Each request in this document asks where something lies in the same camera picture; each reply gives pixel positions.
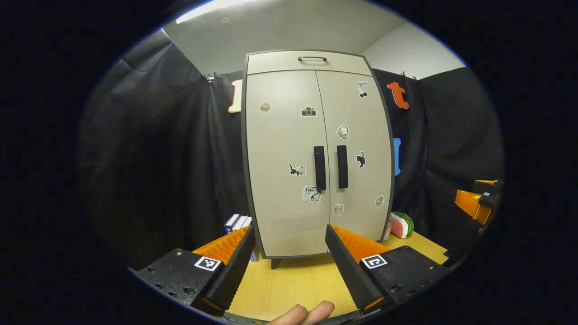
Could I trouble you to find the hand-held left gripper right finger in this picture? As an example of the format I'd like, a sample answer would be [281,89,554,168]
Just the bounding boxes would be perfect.
[325,224,450,313]

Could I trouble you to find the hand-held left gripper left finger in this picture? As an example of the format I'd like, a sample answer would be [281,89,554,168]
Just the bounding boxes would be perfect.
[135,225,257,316]

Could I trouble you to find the beige camera-sticker cabinet door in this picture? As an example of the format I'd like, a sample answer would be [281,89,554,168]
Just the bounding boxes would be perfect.
[245,70,331,259]

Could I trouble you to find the beige double-door shoe cabinet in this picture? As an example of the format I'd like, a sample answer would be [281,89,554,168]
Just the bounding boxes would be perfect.
[241,49,396,270]

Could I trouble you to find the beige cabinet drawer front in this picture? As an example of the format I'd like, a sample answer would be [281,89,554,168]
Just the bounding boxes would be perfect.
[246,51,373,76]

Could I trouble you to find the watermelon slice toy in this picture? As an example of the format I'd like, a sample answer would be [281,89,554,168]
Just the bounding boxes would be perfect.
[389,211,415,239]

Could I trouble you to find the black backdrop cloth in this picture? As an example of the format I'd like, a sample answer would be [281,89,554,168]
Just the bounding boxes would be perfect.
[77,29,504,271]

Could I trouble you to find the ceiling light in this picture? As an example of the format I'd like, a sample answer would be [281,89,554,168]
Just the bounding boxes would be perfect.
[175,0,262,24]

